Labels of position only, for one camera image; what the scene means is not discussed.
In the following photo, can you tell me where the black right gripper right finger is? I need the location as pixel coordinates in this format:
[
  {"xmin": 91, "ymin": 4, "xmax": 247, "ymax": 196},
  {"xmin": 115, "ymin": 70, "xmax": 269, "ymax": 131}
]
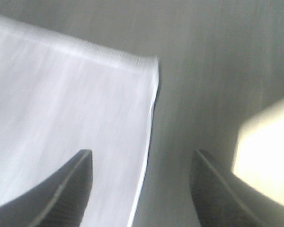
[{"xmin": 189, "ymin": 150, "xmax": 284, "ymax": 227}]

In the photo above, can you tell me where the grey microfibre towel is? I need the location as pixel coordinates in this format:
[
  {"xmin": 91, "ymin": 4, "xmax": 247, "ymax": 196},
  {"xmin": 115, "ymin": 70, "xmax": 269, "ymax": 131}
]
[{"xmin": 0, "ymin": 16, "xmax": 159, "ymax": 227}]

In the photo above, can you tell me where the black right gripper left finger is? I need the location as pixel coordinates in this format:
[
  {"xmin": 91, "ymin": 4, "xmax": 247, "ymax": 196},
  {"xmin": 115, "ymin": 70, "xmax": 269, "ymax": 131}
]
[{"xmin": 0, "ymin": 149, "xmax": 93, "ymax": 227}]

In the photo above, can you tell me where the white plastic storage bin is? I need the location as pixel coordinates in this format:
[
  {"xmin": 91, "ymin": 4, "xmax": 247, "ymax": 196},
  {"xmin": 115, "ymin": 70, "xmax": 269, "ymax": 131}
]
[{"xmin": 231, "ymin": 98, "xmax": 284, "ymax": 206}]

